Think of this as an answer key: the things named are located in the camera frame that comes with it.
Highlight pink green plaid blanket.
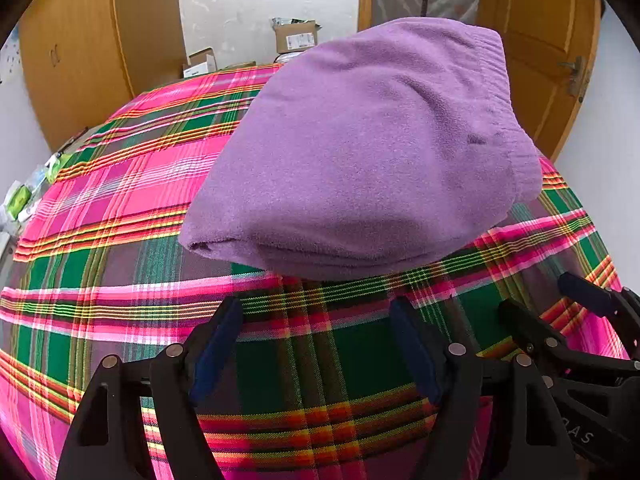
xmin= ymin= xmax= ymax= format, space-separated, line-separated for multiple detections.
xmin=0 ymin=62 xmax=632 ymax=480

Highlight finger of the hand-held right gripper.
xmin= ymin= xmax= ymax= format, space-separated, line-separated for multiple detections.
xmin=497 ymin=297 xmax=640 ymax=382
xmin=557 ymin=271 xmax=640 ymax=362

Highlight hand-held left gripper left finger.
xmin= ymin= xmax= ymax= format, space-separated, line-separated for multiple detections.
xmin=55 ymin=296 xmax=244 ymax=480

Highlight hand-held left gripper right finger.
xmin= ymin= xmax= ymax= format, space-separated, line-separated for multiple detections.
xmin=389 ymin=296 xmax=579 ymax=480

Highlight cartoon wall poster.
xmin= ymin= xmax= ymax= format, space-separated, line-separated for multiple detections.
xmin=0 ymin=24 xmax=21 ymax=87

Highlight green packet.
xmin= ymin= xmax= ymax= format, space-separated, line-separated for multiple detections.
xmin=46 ymin=152 xmax=74 ymax=184
xmin=5 ymin=183 xmax=35 ymax=219

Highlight open brown cardboard box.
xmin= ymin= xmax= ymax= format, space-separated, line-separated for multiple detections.
xmin=271 ymin=17 xmax=324 ymax=56

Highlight wooden door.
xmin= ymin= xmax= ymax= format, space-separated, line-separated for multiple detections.
xmin=475 ymin=0 xmax=604 ymax=163

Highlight wooden wardrobe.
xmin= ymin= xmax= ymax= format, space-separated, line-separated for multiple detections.
xmin=19 ymin=0 xmax=187 ymax=154

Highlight purple fleece pants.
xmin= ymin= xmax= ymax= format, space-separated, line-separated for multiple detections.
xmin=179 ymin=16 xmax=544 ymax=281

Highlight white cardboard box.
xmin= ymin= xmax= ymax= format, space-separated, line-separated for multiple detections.
xmin=182 ymin=47 xmax=219 ymax=79

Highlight metal door handle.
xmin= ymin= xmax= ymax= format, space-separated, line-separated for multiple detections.
xmin=559 ymin=56 xmax=591 ymax=99

